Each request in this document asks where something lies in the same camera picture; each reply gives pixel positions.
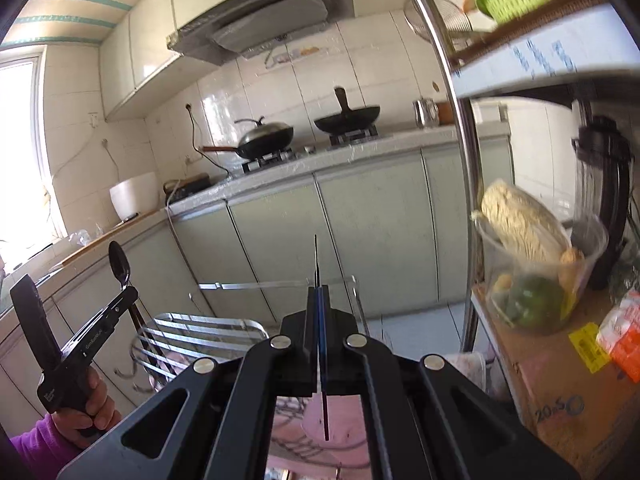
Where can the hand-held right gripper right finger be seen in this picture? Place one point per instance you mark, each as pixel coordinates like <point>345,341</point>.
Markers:
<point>336,352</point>

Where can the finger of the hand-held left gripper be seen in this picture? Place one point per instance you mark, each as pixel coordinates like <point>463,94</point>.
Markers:
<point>119,307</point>

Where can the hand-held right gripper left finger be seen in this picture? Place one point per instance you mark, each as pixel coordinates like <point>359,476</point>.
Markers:
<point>299,352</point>

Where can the dark metal spoon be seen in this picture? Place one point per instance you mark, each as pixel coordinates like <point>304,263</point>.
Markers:
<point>119,264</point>

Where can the thin metal utensil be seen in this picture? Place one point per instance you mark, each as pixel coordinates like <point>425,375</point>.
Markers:
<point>317,265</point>

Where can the person's left forearm purple sleeve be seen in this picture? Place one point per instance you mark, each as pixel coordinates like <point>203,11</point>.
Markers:
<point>42,452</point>

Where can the person's left hand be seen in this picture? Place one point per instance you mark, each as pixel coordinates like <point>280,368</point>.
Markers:
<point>102,402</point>

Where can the wooden cutting board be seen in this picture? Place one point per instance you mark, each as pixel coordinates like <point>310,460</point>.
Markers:
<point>107,237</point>

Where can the pink plate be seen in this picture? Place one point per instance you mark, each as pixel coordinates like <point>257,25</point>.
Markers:
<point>346,425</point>

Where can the white round pot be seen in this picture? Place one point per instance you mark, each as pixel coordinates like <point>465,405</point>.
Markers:
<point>134,197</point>

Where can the white cloth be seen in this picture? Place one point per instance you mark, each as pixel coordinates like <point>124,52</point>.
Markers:
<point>465,367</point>

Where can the pale green base cabinets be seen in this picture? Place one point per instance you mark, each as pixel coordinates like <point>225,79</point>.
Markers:
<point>380,220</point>

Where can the black induction cooker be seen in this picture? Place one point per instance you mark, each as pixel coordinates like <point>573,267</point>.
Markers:
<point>189,186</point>

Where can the window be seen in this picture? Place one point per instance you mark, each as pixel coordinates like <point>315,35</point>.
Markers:
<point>22,160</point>

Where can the gas stove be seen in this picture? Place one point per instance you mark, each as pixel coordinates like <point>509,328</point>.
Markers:
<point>305,152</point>

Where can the green pepper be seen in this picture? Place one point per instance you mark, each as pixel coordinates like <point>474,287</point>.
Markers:
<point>535,302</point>

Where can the cardboard box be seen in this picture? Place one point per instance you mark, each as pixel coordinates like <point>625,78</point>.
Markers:
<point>545,385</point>

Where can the glass wok lid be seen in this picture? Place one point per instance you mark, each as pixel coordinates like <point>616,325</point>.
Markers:
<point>262,130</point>

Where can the napa cabbage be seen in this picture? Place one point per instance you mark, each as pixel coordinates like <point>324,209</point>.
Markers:
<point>520,220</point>

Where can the black frying pan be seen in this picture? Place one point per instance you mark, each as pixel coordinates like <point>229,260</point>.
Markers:
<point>347,119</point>

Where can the steel kettle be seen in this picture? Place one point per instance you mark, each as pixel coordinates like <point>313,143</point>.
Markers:
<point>425,112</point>

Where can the metal shelf pole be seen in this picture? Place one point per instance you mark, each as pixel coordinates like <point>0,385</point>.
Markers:
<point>462,125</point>

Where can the brown jar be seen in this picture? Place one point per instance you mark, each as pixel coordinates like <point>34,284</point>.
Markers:
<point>445,112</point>

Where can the clear plastic container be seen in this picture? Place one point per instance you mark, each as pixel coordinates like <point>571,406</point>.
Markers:
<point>585,245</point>

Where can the orange white packet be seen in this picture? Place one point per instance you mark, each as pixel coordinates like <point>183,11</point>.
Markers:
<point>625,332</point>

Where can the grey range hood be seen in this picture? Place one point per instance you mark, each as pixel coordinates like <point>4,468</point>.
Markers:
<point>260,25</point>

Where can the black blender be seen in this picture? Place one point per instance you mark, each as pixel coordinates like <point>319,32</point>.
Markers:
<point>607,185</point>

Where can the white blue printed box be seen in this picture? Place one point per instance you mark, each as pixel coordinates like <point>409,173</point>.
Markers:
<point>560,60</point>

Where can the brown shelf board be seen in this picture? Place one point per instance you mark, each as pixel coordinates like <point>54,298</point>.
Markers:
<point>540,25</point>

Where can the cream wall cabinets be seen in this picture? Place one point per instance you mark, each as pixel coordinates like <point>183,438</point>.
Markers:
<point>145,50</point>

